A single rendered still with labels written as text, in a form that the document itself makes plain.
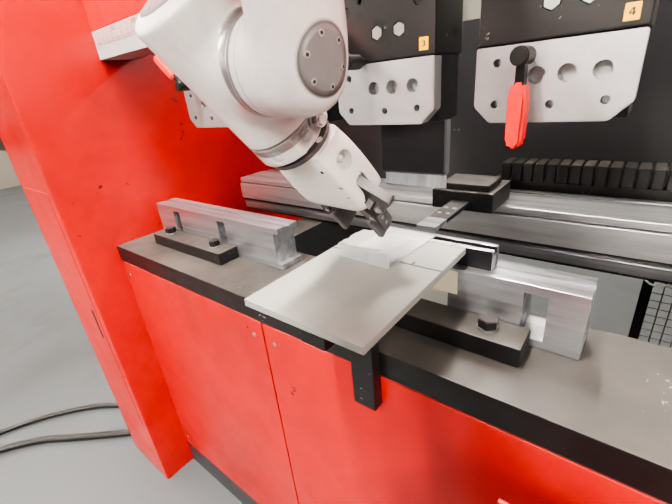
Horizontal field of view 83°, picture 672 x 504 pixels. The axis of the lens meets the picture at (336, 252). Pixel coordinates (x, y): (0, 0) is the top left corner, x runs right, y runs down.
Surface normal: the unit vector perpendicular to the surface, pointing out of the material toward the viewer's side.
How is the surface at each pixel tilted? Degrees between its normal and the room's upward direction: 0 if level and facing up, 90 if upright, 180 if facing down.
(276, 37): 99
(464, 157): 90
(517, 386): 0
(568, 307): 90
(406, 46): 90
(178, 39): 123
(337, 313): 0
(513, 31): 90
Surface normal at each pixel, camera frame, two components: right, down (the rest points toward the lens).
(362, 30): -0.62, 0.37
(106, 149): 0.78, 0.18
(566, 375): -0.09, -0.91
